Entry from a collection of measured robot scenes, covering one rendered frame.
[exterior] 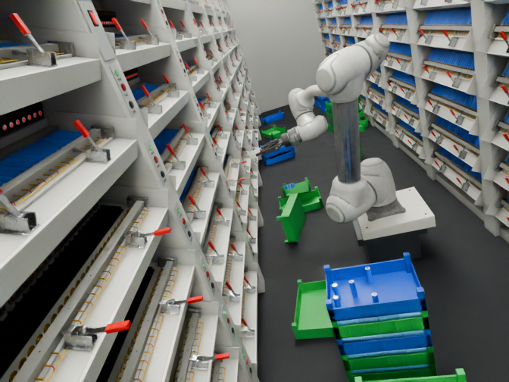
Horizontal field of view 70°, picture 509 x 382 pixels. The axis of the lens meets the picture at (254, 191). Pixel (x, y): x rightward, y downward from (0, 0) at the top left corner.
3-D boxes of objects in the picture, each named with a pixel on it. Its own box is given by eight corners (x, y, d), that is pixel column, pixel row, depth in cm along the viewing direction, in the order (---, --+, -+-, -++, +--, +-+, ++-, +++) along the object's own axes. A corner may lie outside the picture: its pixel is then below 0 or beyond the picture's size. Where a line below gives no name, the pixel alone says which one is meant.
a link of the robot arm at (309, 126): (304, 145, 199) (296, 124, 202) (331, 133, 196) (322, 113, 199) (301, 139, 189) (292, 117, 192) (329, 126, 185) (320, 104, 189)
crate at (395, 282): (411, 269, 131) (408, 251, 128) (427, 311, 113) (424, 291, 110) (328, 281, 139) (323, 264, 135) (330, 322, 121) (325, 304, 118)
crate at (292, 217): (305, 217, 250) (295, 218, 253) (298, 192, 242) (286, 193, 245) (297, 243, 225) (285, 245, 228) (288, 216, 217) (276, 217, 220)
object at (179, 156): (204, 143, 160) (205, 112, 155) (176, 205, 105) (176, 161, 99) (157, 139, 160) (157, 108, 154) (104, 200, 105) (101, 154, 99)
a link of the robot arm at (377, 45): (357, 54, 155) (335, 64, 149) (382, 21, 139) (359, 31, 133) (376, 77, 153) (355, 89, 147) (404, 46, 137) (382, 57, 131)
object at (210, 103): (220, 109, 224) (220, 86, 218) (207, 137, 169) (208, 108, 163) (186, 106, 223) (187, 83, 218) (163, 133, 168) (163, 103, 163)
